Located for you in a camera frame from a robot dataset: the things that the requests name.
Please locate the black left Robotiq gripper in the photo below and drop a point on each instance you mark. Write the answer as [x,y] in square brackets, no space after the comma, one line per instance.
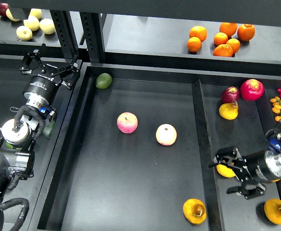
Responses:
[45,80]

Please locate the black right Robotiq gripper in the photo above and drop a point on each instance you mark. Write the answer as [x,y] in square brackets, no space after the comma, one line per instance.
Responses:
[254,169]

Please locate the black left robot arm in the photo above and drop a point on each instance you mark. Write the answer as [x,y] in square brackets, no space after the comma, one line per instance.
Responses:
[36,117]

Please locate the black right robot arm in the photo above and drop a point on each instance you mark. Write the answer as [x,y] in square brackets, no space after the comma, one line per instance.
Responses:
[273,140]

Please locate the yellow pear with long stem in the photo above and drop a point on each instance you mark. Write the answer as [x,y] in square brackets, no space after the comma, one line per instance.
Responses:
[224,169]

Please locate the pale yellow pear front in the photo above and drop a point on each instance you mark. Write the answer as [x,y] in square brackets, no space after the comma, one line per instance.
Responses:
[24,33]

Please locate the pale yellow pear middle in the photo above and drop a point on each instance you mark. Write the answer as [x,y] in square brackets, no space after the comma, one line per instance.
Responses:
[32,23]

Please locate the green avocado at tray corner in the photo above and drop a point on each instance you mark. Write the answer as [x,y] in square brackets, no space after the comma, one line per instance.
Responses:
[103,81]

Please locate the pale yellow pear top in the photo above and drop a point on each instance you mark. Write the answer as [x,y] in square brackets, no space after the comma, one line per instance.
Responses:
[36,13]

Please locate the pale yellow pear under label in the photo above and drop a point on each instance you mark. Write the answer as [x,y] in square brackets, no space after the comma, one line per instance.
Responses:
[10,16]

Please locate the green avocado lower of cluster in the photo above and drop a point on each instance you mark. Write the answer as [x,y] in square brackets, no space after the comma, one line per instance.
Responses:
[10,146]

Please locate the black left tray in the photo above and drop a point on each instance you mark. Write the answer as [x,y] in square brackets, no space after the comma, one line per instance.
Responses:
[48,190]

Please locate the black tray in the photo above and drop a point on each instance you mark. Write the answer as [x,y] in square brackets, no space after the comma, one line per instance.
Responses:
[232,212]
[130,182]
[48,190]

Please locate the black right tray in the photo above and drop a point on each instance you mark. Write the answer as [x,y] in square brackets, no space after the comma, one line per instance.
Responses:
[232,212]

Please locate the dark red apple on shelf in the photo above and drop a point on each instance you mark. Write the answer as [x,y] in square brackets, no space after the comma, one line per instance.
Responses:
[3,9]

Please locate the dark red apple right tray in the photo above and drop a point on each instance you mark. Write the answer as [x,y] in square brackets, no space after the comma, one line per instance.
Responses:
[230,95]

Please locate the pale peach apple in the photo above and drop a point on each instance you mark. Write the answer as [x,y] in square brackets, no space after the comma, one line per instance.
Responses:
[166,134]

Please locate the pink red apple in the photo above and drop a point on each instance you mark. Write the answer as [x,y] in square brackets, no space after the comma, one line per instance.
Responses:
[127,122]

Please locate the black centre tray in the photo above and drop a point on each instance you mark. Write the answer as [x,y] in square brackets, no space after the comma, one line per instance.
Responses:
[130,182]

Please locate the orange front of group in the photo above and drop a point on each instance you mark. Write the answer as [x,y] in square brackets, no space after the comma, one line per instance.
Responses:
[223,50]

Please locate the orange right of centre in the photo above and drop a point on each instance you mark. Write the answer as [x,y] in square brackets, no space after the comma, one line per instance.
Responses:
[235,44]

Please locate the small orange centre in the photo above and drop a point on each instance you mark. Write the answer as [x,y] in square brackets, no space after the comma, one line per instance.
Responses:
[220,38]

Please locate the orange far left bottom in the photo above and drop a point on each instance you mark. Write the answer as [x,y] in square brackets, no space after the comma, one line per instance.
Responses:
[194,44]

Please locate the orange top right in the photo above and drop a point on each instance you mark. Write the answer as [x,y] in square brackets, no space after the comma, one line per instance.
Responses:
[246,32]

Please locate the orange top centre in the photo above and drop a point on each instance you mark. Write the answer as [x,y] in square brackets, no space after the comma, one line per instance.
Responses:
[228,28]

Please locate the orange far left top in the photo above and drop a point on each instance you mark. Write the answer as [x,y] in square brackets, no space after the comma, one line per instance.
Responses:
[198,31]

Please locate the black perforated rack post left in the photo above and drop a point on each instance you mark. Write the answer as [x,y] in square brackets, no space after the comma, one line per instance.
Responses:
[65,32]

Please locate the black perforated rack post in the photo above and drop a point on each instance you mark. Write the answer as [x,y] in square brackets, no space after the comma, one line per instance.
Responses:
[92,32]
[65,32]

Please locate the dark green avocado by wall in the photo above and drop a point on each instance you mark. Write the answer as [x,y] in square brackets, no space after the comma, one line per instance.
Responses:
[47,132]

